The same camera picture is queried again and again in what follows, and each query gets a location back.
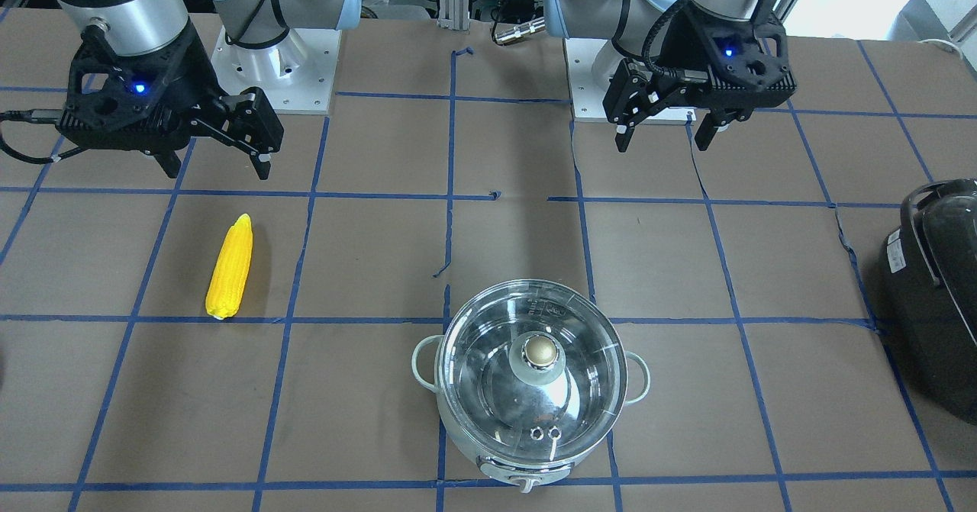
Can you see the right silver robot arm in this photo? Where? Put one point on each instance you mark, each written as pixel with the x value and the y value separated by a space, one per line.
pixel 142 26

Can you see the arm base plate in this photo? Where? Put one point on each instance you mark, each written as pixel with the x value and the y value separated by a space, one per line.
pixel 297 75
pixel 590 65

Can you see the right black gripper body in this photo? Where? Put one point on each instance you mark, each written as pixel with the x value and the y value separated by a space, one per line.
pixel 192 71

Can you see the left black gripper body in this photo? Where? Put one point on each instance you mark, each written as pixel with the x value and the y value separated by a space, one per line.
pixel 673 53

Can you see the silver cable connector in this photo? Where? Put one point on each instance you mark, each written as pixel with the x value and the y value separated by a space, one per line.
pixel 520 31

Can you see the glass pot lid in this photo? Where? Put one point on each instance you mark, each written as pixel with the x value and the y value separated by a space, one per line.
pixel 530 367

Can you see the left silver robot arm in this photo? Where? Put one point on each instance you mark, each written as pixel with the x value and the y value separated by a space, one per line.
pixel 636 28

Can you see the steel electric pot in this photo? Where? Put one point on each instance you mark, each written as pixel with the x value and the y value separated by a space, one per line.
pixel 488 451

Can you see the yellow corn cob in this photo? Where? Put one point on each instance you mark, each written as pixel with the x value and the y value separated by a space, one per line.
pixel 229 278

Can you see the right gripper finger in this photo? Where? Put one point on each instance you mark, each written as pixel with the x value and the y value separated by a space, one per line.
pixel 252 126
pixel 169 161

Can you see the black appliance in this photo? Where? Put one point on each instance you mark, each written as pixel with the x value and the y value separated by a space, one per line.
pixel 930 276

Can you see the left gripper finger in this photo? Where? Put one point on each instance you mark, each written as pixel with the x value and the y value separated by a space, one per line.
pixel 630 99
pixel 715 122

